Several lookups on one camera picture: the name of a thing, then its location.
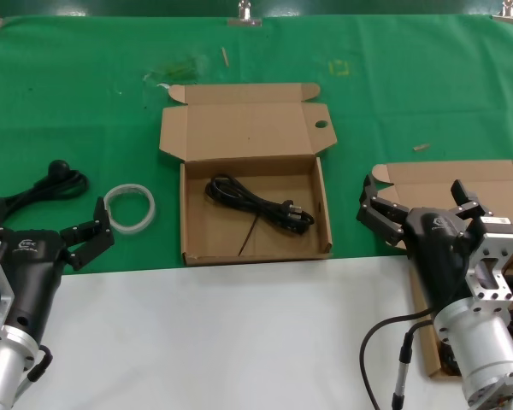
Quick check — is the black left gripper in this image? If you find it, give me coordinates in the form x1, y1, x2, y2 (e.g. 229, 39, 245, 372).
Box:
0, 196, 115, 343

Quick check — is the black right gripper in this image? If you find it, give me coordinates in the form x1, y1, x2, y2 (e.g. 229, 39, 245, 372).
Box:
355, 173, 495, 311

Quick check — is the open cardboard box with hole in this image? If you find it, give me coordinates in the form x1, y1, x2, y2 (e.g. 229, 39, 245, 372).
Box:
158, 81, 339, 267

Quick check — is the translucent tape roll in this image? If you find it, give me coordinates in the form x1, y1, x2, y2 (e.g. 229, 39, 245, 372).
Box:
103, 182, 157, 236

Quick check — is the green tablecloth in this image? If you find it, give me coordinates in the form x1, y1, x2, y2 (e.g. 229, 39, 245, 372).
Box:
0, 14, 513, 278

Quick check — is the open cardboard box holding cables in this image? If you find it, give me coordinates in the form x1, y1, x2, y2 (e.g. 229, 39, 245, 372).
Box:
369, 159, 513, 380

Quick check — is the black power cable round plug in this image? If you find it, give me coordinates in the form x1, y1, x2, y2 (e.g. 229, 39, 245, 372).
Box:
0, 159, 91, 224

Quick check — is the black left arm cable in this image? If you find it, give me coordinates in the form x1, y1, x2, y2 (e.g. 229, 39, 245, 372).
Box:
23, 343, 55, 386

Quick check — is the thin black camera cable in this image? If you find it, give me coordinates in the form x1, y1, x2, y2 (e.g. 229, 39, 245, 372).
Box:
358, 308, 438, 410

